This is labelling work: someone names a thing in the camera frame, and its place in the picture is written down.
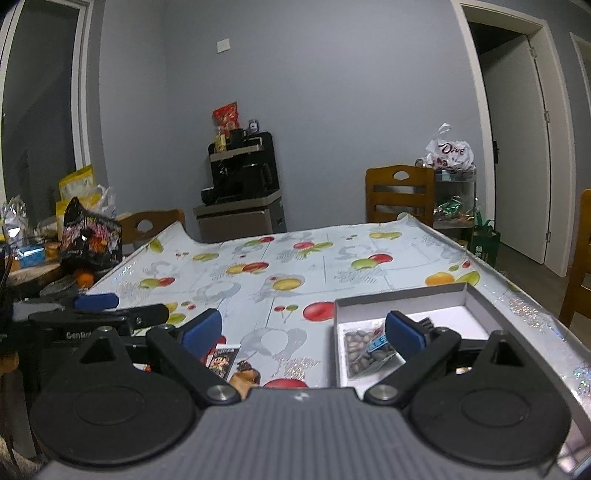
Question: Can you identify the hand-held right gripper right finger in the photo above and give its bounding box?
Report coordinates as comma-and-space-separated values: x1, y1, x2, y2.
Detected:
364, 311, 525, 408

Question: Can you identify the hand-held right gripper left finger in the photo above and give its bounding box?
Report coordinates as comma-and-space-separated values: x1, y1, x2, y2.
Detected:
76, 308, 242, 408

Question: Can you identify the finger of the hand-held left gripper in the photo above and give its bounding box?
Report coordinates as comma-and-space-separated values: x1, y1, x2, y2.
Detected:
74, 292, 120, 312
117, 303, 171, 330

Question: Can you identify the black cartoon stick packet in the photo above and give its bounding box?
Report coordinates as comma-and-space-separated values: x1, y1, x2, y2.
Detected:
203, 344, 242, 384

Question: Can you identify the clear melon seed packet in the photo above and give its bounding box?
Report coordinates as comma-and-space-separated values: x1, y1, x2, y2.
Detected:
344, 325, 407, 377

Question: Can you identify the grey cardboard box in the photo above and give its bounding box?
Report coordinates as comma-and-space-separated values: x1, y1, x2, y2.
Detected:
332, 282, 568, 389

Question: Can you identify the black noodle bag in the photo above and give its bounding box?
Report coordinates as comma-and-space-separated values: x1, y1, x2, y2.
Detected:
59, 197, 124, 273

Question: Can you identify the blue box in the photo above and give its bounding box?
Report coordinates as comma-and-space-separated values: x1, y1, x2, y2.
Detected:
16, 244, 47, 269

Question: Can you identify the wooden chair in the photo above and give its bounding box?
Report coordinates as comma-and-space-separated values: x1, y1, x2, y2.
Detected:
558, 189, 591, 330
115, 209, 186, 259
366, 165, 435, 228

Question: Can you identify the yellow snack bag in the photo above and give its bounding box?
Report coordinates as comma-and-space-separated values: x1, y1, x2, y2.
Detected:
58, 165, 95, 200
55, 198, 75, 241

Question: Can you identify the clear plastic bag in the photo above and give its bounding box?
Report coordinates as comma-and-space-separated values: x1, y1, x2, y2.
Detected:
91, 185, 117, 219

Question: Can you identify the fruit print tablecloth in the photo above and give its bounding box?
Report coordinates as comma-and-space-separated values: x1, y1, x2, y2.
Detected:
85, 213, 591, 402

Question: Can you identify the black tea bar machine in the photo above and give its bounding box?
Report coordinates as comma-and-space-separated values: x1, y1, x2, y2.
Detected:
193, 130, 288, 244

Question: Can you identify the green shopping bag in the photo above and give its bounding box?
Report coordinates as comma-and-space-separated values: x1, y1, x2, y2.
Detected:
466, 210, 502, 268

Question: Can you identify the pile of foil wrapped candies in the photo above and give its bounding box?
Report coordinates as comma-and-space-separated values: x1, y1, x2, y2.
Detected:
436, 196, 476, 223

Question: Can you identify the metal storage trolley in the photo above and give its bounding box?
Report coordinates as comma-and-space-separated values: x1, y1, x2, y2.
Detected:
431, 166, 478, 241

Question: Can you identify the white plastic bag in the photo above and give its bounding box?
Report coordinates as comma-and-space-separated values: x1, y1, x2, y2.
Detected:
425, 123, 476, 172

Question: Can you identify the white interior door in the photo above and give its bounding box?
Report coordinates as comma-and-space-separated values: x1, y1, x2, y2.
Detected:
480, 34, 554, 278

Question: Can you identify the red snack bag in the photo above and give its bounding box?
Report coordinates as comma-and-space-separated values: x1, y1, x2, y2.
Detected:
212, 102, 241, 132

